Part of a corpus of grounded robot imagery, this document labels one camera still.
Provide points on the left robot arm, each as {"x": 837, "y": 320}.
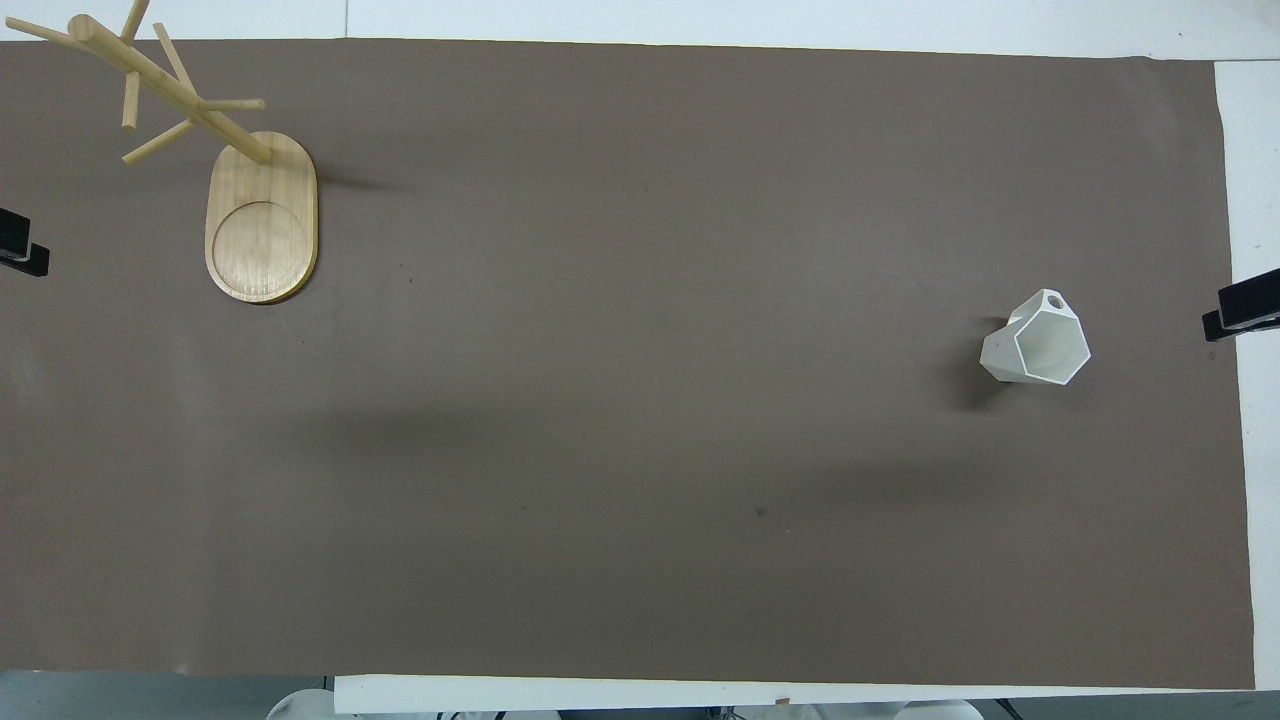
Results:
{"x": 300, "y": 707}

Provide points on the wooden cup rack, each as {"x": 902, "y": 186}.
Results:
{"x": 262, "y": 230}

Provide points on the white hexagonal cup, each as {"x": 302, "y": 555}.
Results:
{"x": 1045, "y": 345}

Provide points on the black right clamp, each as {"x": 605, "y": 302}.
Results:
{"x": 1245, "y": 305}

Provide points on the black clamp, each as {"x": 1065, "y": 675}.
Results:
{"x": 20, "y": 248}
{"x": 1245, "y": 305}

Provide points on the black left clamp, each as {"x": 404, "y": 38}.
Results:
{"x": 20, "y": 248}

